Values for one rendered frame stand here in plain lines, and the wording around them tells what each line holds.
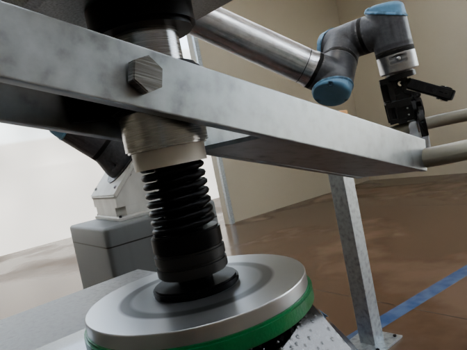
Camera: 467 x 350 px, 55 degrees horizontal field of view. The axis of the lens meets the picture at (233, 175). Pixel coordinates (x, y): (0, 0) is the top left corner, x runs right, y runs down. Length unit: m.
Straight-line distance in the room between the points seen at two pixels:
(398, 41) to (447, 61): 6.29
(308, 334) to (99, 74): 0.28
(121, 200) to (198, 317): 1.14
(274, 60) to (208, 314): 0.79
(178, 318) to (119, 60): 0.21
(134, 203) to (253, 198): 5.20
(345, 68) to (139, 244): 0.79
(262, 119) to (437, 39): 7.11
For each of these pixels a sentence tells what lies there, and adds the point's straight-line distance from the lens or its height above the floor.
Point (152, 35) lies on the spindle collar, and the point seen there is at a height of 1.11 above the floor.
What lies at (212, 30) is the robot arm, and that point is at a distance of 1.08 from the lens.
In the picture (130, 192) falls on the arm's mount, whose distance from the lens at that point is 1.50.
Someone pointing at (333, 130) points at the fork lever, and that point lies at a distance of 0.54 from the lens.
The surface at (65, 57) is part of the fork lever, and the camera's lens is 0.34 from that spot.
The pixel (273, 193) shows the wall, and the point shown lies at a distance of 6.88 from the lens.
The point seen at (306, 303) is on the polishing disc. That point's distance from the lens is 0.41.
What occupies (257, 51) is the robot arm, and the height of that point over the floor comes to 1.21.
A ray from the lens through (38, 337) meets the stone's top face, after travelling 0.54.
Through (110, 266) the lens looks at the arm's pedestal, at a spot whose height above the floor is 0.73.
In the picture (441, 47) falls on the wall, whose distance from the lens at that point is 7.49.
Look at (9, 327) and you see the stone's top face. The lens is 0.61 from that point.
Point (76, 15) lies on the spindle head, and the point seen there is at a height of 1.15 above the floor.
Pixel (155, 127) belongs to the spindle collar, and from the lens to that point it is 0.40.
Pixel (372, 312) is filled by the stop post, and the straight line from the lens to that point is 2.24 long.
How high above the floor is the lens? 1.00
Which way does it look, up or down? 3 degrees down
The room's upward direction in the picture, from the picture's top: 11 degrees counter-clockwise
